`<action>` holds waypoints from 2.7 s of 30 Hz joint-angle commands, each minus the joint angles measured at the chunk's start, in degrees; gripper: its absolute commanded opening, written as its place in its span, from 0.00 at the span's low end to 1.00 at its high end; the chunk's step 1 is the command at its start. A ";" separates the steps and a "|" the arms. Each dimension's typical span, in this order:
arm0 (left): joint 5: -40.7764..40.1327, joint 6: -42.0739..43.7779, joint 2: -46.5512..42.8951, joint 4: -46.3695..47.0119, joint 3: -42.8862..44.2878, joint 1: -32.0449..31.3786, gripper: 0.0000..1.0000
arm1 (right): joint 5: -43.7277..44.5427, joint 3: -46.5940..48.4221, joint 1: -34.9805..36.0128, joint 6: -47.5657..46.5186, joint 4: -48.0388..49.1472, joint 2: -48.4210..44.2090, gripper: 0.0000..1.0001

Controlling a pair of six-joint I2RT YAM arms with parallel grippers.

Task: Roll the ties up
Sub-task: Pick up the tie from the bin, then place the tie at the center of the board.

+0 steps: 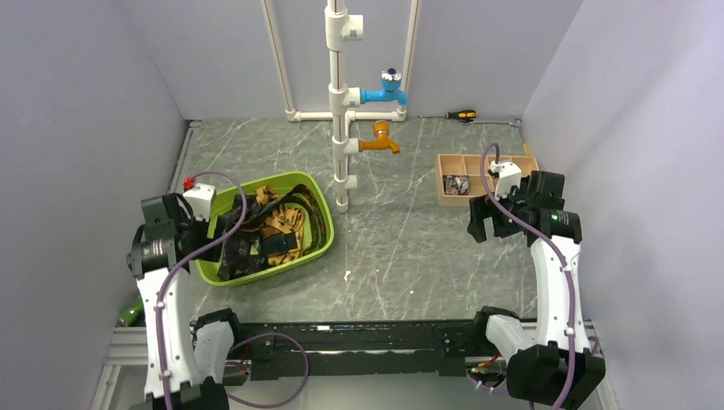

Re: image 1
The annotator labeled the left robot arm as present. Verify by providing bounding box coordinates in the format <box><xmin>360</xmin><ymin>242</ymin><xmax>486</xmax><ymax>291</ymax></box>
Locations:
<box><xmin>126</xmin><ymin>193</ymin><xmax>246</xmax><ymax>409</ymax></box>

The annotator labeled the white pvc pipe assembly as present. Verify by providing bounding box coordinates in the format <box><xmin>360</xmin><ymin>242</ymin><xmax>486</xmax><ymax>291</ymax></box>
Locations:
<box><xmin>261</xmin><ymin>1</ymin><xmax>421</xmax><ymax>214</ymax></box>

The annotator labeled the green plastic basin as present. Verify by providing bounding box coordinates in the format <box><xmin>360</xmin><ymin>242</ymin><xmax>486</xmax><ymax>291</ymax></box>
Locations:
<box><xmin>196</xmin><ymin>171</ymin><xmax>335</xmax><ymax>287</ymax></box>

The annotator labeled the silver wrench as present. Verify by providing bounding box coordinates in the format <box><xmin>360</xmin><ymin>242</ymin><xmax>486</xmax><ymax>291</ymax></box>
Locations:
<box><xmin>462</xmin><ymin>118</ymin><xmax>523</xmax><ymax>127</ymax></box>

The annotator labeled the yellow black screwdriver back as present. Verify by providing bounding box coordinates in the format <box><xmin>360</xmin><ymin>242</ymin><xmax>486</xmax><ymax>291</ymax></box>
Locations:
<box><xmin>419</xmin><ymin>109</ymin><xmax>477</xmax><ymax>123</ymax></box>

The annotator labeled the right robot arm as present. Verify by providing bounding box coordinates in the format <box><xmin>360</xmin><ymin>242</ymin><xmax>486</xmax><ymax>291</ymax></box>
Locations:
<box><xmin>467</xmin><ymin>171</ymin><xmax>605</xmax><ymax>409</ymax></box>

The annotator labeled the aluminium frame rail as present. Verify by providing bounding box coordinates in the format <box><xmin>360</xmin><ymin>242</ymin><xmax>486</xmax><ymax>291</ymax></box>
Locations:
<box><xmin>90</xmin><ymin>326</ymin><xmax>148</xmax><ymax>410</ymax></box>

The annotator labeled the dark teal patterned tie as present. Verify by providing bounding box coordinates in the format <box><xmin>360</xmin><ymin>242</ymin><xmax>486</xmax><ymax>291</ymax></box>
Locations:
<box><xmin>269</xmin><ymin>184</ymin><xmax>334</xmax><ymax>256</ymax></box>

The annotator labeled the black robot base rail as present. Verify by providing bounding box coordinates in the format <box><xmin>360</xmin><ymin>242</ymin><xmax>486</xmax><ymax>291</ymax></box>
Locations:
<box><xmin>226</xmin><ymin>319</ymin><xmax>497</xmax><ymax>381</ymax></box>

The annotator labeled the orange faucet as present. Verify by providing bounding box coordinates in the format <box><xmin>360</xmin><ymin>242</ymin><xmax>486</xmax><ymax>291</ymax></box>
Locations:
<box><xmin>359</xmin><ymin>120</ymin><xmax>401</xmax><ymax>155</ymax></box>

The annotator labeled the blue faucet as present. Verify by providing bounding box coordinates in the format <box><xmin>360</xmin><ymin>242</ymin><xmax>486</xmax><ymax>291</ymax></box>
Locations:
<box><xmin>360</xmin><ymin>67</ymin><xmax>408</xmax><ymax>107</ymax></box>

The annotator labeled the rolled tie in tray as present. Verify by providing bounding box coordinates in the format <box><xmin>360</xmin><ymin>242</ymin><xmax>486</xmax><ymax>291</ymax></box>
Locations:
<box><xmin>442</xmin><ymin>174</ymin><xmax>470</xmax><ymax>196</ymax></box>

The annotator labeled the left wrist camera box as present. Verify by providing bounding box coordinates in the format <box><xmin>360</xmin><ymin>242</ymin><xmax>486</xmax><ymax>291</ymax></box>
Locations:
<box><xmin>182</xmin><ymin>179</ymin><xmax>217</xmax><ymax>222</ymax></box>

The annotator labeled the dark brown floral tie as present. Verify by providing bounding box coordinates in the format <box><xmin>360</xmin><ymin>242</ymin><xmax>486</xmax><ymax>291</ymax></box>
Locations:
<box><xmin>218</xmin><ymin>195</ymin><xmax>269</xmax><ymax>281</ymax></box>

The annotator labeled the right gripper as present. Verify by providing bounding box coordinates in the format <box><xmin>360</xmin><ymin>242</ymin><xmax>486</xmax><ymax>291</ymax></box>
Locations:
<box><xmin>467</xmin><ymin>183</ymin><xmax>533</xmax><ymax>243</ymax></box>

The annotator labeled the wooden compartment tray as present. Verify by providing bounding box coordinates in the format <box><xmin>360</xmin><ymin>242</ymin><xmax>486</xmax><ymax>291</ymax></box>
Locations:
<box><xmin>435</xmin><ymin>154</ymin><xmax>540</xmax><ymax>208</ymax></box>

